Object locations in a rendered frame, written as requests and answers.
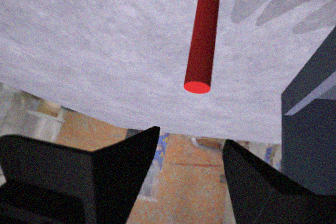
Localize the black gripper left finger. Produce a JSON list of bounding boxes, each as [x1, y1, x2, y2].
[[0, 126, 160, 224]]

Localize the red peg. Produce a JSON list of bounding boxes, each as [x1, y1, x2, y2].
[[184, 0, 220, 94]]

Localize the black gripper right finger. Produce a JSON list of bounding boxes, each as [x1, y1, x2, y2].
[[222, 139, 336, 224]]

